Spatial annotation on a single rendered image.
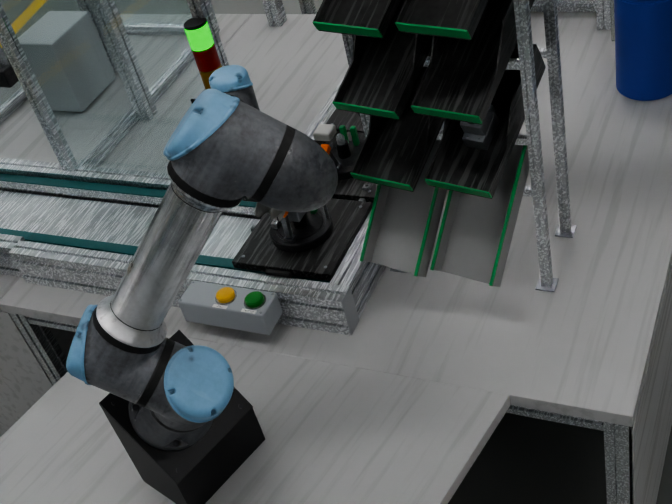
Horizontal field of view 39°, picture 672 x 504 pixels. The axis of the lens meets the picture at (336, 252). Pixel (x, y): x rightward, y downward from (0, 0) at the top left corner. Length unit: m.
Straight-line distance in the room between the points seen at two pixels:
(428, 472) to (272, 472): 0.29
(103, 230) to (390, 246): 0.81
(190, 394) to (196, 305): 0.54
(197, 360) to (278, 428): 0.39
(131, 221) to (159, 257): 1.01
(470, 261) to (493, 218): 0.09
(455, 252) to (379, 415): 0.35
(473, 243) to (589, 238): 0.35
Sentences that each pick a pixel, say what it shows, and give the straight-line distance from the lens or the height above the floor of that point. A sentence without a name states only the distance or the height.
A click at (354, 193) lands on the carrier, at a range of 2.15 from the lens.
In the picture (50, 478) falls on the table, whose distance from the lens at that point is 1.98.
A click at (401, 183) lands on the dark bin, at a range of 1.75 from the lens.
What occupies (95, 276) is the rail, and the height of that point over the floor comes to 0.92.
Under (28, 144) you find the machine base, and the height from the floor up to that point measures 0.86.
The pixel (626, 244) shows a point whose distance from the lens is 2.09.
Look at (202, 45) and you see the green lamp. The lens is 2.03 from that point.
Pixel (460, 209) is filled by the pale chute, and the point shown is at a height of 1.08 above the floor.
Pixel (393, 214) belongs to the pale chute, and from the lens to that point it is 1.91.
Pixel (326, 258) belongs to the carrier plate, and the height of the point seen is 0.97.
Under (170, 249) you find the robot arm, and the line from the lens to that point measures 1.38.
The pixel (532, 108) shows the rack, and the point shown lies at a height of 1.30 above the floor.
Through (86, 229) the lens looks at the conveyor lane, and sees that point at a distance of 2.44.
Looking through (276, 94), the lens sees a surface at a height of 0.86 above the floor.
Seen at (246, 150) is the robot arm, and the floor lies 1.57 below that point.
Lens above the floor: 2.25
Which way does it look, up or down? 40 degrees down
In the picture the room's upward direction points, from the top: 16 degrees counter-clockwise
